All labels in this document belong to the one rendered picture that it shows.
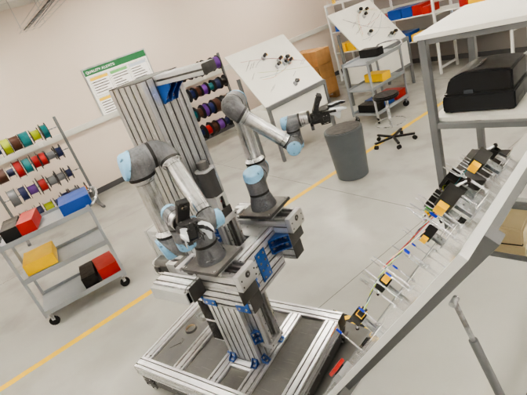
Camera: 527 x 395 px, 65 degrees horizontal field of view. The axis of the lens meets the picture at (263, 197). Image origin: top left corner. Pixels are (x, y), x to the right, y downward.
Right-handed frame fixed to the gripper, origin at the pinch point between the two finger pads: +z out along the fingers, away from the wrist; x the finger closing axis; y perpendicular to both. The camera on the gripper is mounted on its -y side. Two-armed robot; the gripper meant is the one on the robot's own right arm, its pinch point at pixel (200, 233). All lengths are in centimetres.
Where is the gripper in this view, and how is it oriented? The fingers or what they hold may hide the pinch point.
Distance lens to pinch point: 137.7
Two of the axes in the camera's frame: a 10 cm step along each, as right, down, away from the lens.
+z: 5.0, 2.2, -8.4
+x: -8.5, 3.3, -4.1
